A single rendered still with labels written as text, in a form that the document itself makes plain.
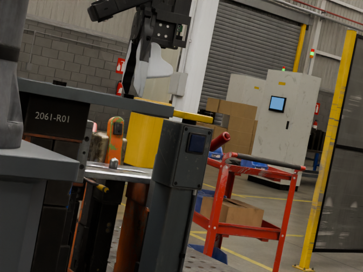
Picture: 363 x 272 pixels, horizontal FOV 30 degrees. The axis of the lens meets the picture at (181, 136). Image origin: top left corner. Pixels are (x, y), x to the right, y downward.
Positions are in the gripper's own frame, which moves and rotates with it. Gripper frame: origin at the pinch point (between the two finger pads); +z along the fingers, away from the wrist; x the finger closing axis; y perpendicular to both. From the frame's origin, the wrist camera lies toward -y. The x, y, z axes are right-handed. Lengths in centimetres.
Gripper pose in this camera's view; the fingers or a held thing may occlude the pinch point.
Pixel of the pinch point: (128, 91)
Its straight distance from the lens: 112.5
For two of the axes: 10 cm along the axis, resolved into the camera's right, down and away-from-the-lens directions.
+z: -1.9, 9.8, 0.5
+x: -2.6, -1.0, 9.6
